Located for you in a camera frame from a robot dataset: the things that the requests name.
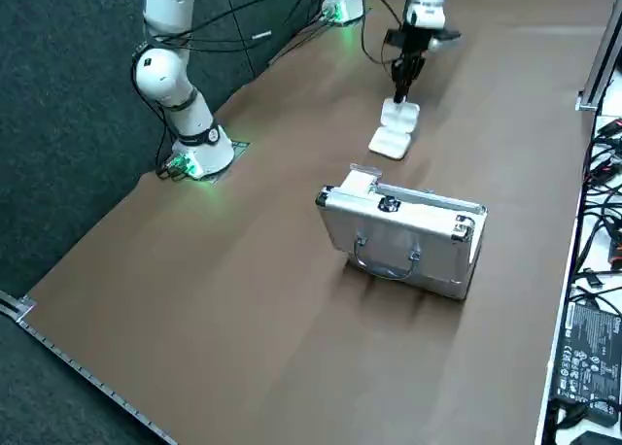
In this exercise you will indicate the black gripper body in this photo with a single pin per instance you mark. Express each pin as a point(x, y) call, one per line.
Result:
point(414, 42)

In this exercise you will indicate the silver aluminium medical kit case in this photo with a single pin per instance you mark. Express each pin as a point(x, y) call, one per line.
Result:
point(340, 216)

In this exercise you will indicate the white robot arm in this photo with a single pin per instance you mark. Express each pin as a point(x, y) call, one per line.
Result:
point(160, 76)
point(347, 8)

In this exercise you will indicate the aluminium profile beam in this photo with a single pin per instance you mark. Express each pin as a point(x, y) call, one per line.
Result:
point(600, 61)

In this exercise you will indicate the black labelled power adapter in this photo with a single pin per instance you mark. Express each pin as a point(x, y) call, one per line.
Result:
point(590, 362)

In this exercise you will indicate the metal table edge strip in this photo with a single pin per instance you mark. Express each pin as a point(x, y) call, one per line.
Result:
point(97, 384)

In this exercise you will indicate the small metal corner bracket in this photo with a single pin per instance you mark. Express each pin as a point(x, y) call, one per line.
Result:
point(585, 106)

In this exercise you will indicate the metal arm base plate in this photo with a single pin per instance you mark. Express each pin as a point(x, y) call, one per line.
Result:
point(238, 148)

